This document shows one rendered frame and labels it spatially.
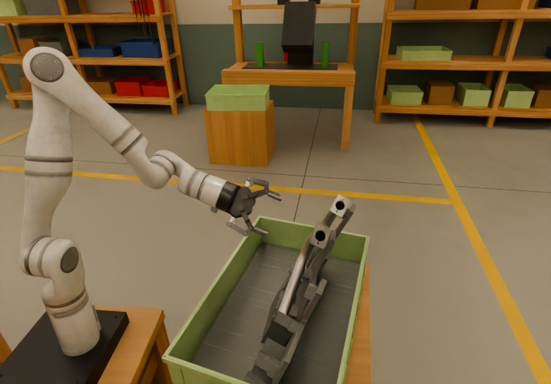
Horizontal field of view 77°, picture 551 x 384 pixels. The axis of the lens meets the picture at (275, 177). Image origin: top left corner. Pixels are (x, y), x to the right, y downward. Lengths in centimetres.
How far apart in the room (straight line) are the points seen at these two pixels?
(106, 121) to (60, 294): 41
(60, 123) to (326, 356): 88
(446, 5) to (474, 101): 128
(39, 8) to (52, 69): 575
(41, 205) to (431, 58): 473
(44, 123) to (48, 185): 14
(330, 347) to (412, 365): 111
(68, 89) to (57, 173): 18
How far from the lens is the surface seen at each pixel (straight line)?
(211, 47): 589
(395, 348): 219
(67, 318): 103
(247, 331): 111
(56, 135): 92
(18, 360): 119
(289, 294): 100
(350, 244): 129
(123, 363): 113
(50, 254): 92
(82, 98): 88
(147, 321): 120
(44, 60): 89
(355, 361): 114
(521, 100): 559
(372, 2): 547
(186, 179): 88
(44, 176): 90
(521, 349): 245
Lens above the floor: 172
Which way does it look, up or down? 29 degrees down
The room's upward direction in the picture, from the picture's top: 1 degrees counter-clockwise
